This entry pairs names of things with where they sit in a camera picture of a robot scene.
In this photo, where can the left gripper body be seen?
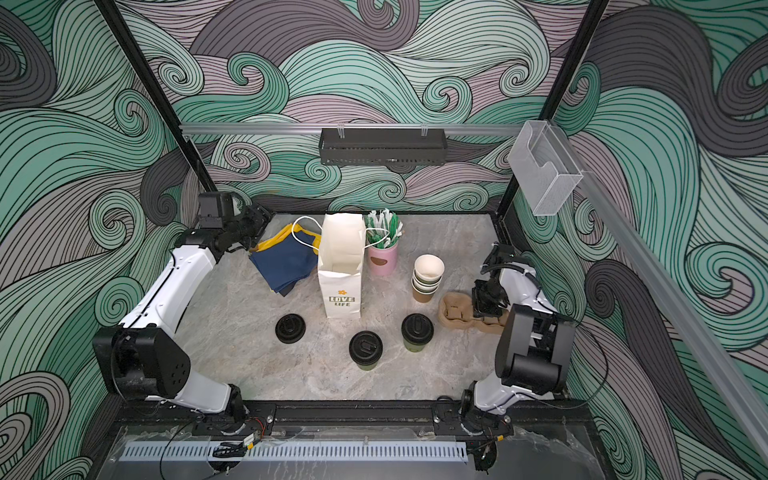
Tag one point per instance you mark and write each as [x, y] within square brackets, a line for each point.
[249, 227]

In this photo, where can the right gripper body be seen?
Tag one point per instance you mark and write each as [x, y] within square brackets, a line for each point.
[488, 297]

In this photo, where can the brown pulp cup carrier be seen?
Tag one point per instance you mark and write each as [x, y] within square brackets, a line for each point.
[456, 312]

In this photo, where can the black cup lid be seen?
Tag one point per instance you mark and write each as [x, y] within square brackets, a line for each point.
[365, 347]
[417, 329]
[290, 328]

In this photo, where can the white paper takeout bag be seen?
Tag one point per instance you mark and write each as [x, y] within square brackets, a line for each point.
[341, 253]

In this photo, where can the green paper coffee cup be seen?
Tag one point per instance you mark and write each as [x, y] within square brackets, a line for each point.
[366, 366]

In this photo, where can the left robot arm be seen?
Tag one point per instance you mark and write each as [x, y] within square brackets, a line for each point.
[139, 358]

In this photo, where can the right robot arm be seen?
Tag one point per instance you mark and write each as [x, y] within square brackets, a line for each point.
[532, 357]

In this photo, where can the yellow cloth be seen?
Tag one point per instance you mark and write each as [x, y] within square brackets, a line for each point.
[287, 231]

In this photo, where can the navy blue cloth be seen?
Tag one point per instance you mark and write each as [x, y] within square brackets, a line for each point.
[286, 263]

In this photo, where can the stack of paper cups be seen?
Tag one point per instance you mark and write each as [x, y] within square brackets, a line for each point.
[427, 275]

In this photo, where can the pink cup holder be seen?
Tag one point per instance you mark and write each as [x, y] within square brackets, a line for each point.
[382, 262]

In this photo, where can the black wall shelf tray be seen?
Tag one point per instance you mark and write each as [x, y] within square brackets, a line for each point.
[382, 146]

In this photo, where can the clear acrylic wall holder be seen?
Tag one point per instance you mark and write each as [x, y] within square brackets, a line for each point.
[544, 164]

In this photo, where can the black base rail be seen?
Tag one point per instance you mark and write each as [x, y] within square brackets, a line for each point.
[442, 417]

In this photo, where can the white slotted cable duct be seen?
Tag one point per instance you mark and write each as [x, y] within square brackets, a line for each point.
[398, 451]

